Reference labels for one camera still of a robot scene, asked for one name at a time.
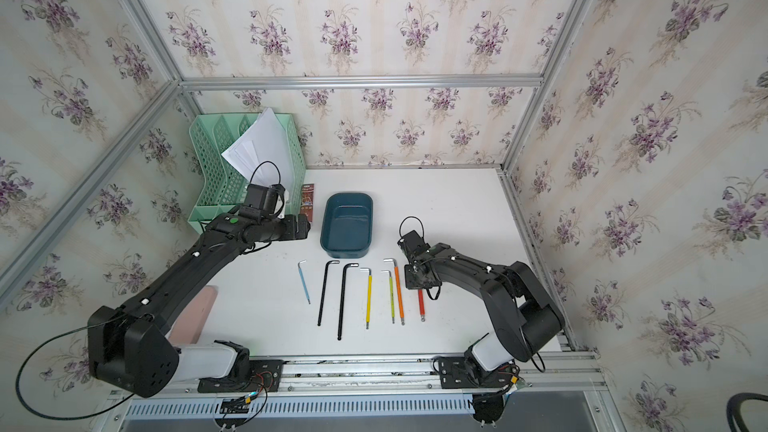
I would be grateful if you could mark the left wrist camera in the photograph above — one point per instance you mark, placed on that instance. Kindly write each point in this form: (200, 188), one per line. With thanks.
(264, 198)

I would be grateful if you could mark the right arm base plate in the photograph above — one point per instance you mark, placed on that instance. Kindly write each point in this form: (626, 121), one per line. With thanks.
(464, 372)

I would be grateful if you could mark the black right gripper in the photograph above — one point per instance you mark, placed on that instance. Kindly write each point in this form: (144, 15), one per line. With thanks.
(408, 281)

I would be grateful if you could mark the yellow hex key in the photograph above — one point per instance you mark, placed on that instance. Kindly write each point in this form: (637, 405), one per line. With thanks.
(369, 285)

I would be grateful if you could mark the teal plastic storage box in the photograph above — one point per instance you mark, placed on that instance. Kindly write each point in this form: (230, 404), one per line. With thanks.
(347, 226)

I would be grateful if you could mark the pink object beside table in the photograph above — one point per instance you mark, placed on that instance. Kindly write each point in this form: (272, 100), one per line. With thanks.
(188, 327)

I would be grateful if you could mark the blue hex key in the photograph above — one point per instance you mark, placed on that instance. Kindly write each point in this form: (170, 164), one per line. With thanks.
(303, 281)

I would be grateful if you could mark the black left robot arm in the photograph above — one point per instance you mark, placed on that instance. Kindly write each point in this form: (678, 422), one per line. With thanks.
(127, 345)

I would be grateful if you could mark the orange hex key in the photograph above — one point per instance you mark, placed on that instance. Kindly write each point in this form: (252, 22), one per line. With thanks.
(398, 288)

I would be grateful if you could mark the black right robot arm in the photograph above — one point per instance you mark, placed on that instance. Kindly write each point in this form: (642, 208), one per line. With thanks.
(522, 313)

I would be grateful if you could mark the long black hex key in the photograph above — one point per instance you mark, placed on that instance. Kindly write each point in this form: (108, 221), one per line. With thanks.
(342, 300)

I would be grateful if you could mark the green mesh file organizer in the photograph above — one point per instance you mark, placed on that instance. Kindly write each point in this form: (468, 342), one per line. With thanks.
(224, 187)

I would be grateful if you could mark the lime green hex key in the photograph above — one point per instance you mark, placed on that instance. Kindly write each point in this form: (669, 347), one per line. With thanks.
(391, 294)

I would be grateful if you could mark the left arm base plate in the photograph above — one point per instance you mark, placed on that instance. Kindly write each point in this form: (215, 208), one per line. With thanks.
(246, 378)

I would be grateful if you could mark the aluminium front rail frame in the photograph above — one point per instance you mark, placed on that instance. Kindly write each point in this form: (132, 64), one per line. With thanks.
(565, 385)

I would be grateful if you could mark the white ventilation grille strip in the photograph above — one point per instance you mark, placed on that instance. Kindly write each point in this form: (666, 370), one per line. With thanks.
(305, 407)

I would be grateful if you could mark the white paper sheets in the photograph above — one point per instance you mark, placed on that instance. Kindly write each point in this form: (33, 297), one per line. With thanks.
(262, 154)

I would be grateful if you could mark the thin black hex key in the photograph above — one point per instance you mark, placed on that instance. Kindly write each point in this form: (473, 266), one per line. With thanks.
(328, 265)

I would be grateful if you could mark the red hex key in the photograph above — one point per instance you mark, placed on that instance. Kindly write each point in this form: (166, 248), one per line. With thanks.
(421, 305)

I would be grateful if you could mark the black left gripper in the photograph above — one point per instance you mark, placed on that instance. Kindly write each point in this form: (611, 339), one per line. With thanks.
(291, 232)

